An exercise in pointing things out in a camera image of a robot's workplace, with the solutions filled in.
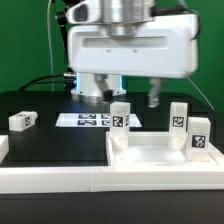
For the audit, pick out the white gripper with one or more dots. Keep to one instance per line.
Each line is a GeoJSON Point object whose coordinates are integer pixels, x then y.
{"type": "Point", "coordinates": [126, 37]}

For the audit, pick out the white square table top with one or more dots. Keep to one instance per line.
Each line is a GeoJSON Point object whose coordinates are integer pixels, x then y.
{"type": "Point", "coordinates": [151, 149]}

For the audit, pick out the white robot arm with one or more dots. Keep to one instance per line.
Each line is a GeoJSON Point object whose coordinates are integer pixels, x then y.
{"type": "Point", "coordinates": [86, 88]}

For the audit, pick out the white sheet with markers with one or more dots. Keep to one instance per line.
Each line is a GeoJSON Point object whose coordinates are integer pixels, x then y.
{"type": "Point", "coordinates": [90, 120]}

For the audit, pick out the white U-shaped fence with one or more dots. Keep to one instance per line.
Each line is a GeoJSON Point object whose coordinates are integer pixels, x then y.
{"type": "Point", "coordinates": [109, 178]}

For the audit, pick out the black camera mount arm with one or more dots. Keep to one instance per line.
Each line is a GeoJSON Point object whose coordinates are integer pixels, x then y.
{"type": "Point", "coordinates": [62, 21]}

